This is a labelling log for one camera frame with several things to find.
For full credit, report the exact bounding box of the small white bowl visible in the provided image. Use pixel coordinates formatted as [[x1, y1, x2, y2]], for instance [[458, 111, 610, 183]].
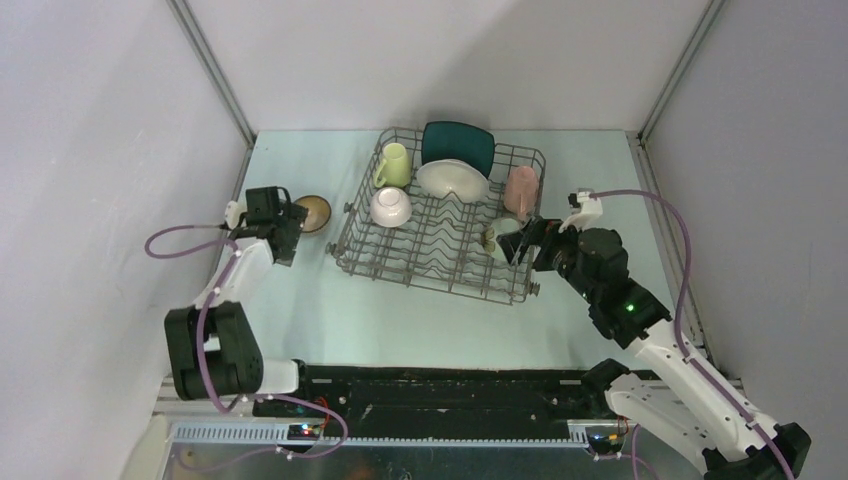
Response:
[[369, 187, 413, 228]]

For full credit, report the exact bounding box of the large white plate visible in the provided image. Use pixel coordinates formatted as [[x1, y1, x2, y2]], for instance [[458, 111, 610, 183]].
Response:
[[415, 159, 489, 203]]

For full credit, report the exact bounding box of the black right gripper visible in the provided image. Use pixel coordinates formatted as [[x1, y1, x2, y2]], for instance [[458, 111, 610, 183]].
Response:
[[496, 215, 599, 303]]

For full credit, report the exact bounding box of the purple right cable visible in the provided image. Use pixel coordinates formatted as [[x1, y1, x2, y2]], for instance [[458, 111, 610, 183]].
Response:
[[589, 188, 796, 480]]

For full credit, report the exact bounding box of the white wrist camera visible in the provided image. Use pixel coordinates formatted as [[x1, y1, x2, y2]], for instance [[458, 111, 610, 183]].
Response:
[[223, 200, 247, 230], [558, 189, 603, 233]]

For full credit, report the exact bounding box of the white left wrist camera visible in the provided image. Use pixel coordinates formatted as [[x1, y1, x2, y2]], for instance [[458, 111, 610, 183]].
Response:
[[223, 200, 247, 230]]

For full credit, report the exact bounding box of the teal square plate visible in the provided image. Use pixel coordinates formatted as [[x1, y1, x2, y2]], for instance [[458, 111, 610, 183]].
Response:
[[421, 121, 496, 178]]

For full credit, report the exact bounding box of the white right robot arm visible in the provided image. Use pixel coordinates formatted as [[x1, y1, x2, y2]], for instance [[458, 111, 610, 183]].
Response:
[[484, 218, 811, 479]]

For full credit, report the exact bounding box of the grey wire dish rack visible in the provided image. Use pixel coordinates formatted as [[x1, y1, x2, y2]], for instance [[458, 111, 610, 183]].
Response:
[[326, 127, 546, 305]]

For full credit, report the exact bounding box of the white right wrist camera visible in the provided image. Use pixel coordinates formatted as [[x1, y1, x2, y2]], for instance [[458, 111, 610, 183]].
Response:
[[558, 189, 603, 233]]

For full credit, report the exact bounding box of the pink mug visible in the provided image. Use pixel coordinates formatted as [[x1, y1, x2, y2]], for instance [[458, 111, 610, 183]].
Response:
[[503, 166, 539, 221]]

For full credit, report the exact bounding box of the brown dotted bowl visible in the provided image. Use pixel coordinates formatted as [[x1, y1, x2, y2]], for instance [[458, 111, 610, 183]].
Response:
[[295, 195, 332, 235]]

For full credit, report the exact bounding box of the light green mug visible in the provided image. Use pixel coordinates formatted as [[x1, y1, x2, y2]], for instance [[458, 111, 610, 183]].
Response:
[[373, 143, 412, 189]]

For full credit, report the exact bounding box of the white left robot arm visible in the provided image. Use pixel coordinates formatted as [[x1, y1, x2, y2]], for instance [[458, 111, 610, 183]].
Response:
[[164, 186, 316, 417]]

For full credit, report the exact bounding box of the green ceramic bowl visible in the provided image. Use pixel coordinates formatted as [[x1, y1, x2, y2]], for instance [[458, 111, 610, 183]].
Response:
[[481, 217, 524, 258]]

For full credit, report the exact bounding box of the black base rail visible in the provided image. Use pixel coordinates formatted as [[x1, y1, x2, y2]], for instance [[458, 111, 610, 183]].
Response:
[[155, 360, 690, 448]]

